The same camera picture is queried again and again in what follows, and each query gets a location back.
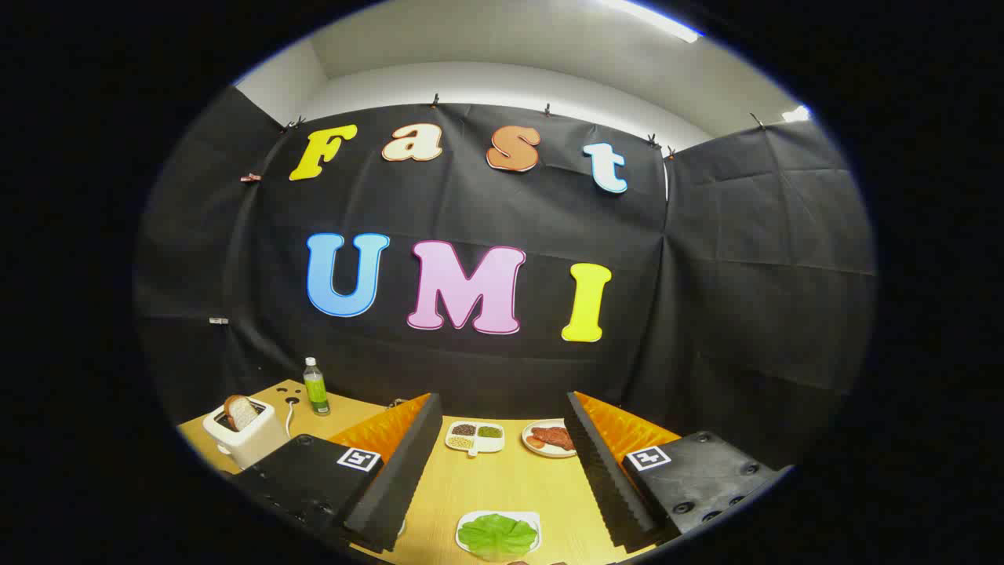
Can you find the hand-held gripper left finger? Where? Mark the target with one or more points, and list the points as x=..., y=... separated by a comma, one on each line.
x=400, y=486

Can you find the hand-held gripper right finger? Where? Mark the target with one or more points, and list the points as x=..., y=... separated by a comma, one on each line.
x=612, y=486

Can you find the green lettuce leaf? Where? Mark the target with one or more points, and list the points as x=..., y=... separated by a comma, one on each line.
x=498, y=534

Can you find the toast bread slice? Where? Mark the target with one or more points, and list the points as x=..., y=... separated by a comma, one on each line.
x=241, y=412

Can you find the brown meat piece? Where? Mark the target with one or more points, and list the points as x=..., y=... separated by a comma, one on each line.
x=555, y=438

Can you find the yellow soybeans pile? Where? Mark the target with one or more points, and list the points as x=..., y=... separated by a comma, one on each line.
x=461, y=442

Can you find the white square plate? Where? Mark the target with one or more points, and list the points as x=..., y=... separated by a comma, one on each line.
x=527, y=515

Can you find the white divided dish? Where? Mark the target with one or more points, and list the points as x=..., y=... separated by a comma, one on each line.
x=488, y=445

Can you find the round white meat plate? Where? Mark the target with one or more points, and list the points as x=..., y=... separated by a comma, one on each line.
x=527, y=431

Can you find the green beans pile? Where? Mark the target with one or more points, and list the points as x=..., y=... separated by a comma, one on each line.
x=490, y=431

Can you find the green label drink bottle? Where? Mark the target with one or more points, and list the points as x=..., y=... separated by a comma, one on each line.
x=317, y=392

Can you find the white toaster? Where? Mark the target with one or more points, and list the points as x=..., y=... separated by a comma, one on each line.
x=255, y=447

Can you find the black backdrop cloth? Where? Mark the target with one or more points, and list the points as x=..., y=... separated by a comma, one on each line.
x=486, y=212

